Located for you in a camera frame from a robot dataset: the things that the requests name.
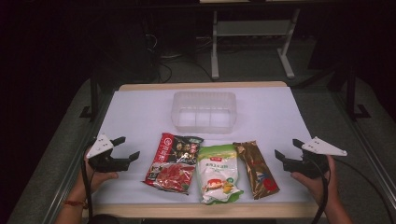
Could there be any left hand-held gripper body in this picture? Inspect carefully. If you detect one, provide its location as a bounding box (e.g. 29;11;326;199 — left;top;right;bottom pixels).
86;133;130;174

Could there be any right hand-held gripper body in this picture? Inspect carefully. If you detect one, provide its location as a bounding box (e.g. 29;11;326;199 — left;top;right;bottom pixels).
284;135;348;180

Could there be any brown food packet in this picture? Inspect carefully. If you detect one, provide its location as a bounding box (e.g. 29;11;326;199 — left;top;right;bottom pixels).
233;140;280;201

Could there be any red and black food packet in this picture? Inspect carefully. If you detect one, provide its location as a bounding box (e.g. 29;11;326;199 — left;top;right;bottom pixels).
143;133;205;196

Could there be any white and green food packet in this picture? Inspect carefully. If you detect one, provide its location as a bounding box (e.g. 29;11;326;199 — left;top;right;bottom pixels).
195;143;245;206

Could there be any clear plastic container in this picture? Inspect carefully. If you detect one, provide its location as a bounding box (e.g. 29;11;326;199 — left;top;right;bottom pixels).
170;91;238;135

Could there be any person's right hand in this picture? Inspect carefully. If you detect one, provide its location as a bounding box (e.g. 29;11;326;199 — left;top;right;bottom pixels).
290;154;339;204

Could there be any person's left hand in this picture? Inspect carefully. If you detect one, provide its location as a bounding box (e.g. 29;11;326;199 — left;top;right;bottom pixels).
72;148;120;203

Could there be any white paper sheet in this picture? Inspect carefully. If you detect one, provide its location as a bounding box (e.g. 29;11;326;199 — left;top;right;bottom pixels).
83;87;327;205

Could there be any black metal stand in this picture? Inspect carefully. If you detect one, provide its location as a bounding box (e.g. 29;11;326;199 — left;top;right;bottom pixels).
78;69;101;123
345;63;372;121

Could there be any white metal stand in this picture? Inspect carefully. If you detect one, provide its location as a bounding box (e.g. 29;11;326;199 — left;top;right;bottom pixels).
210;8;302;80

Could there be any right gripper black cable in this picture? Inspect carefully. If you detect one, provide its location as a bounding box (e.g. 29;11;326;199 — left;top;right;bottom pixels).
306;157;332;224

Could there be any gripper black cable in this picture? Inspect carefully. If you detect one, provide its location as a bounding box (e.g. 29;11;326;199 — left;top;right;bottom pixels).
306;157;332;224
80;146;96;224

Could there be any aluminium rail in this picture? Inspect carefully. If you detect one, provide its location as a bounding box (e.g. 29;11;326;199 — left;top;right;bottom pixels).
329;90;396;203
41;92;114;224

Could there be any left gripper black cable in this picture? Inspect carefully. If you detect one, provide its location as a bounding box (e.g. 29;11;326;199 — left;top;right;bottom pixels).
80;146;96;224

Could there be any thin black floor cable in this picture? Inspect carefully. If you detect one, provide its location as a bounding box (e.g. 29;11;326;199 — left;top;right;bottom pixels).
333;158;396;224

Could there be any red string bracelet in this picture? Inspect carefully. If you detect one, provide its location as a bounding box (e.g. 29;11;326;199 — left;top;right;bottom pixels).
63;200;90;210

